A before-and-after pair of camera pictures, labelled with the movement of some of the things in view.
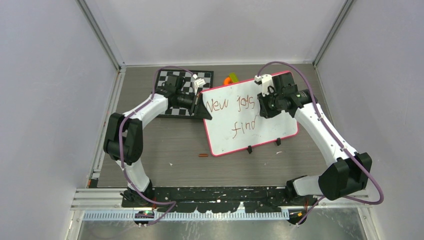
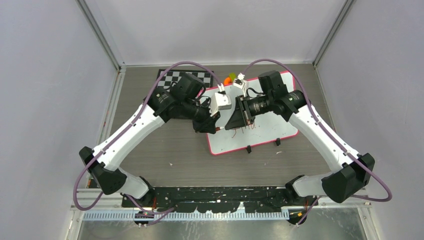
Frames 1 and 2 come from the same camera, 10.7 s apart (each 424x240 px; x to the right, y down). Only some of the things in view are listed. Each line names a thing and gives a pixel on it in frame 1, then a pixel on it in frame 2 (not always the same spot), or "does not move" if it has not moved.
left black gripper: (198, 107) to (208, 125)
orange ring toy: (227, 80) does not move
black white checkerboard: (187, 87) does not move
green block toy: (233, 77) does not move
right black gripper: (265, 111) to (241, 116)
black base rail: (216, 199) does not move
